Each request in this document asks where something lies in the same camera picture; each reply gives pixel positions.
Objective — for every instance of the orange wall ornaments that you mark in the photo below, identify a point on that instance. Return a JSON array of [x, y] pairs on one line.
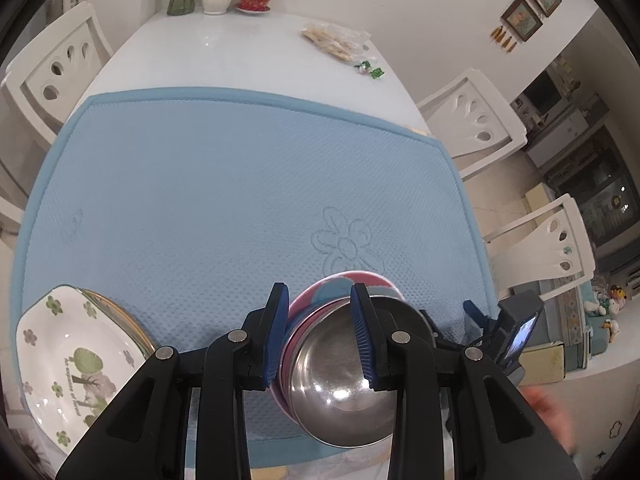
[[504, 39]]

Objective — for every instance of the white low cabinet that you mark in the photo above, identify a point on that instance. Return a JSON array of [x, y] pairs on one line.
[[565, 140]]

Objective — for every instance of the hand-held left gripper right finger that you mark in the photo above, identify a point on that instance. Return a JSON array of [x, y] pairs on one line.
[[367, 340]]

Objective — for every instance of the cream box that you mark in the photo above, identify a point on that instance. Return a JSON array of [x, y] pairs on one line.
[[542, 364]]

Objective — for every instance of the white plush toy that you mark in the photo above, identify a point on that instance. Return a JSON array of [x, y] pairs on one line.
[[595, 306]]

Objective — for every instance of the green wrapped candy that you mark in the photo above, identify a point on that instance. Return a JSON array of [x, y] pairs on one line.
[[378, 73], [365, 66]]

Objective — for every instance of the yellow plush toy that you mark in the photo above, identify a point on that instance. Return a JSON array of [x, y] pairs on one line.
[[617, 297]]

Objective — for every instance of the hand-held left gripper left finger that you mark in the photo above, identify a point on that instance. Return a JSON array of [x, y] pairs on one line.
[[275, 340]]

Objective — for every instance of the blue steel bowl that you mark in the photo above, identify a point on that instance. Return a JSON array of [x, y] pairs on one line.
[[330, 385]]

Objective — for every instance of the round gold-rimmed plate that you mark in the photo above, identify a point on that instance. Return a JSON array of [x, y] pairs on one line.
[[131, 332]]

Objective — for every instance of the magenta steel bowl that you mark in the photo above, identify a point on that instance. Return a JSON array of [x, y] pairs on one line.
[[290, 360]]

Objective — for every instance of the white floral plate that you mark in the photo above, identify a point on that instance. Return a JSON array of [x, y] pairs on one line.
[[65, 350]]

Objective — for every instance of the white dining chair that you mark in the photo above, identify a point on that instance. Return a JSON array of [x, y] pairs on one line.
[[55, 70], [10, 220], [545, 245], [475, 125]]

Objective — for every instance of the red lidded tea cup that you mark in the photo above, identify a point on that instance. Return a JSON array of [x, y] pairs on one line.
[[253, 0]]

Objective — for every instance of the light blue textured mat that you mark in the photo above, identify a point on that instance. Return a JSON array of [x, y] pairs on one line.
[[200, 185]]

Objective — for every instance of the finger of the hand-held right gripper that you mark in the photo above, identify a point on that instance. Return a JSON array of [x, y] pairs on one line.
[[432, 330], [477, 317]]

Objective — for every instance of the person's right hand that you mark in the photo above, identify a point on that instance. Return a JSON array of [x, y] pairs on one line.
[[552, 417]]

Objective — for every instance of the dark glass cabinet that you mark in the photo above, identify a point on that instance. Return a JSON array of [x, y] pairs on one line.
[[600, 200]]

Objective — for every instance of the pink cartoon bowl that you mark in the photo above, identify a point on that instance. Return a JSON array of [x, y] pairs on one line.
[[350, 280]]

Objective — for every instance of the clear snack bag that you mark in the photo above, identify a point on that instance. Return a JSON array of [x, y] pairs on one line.
[[332, 42]]

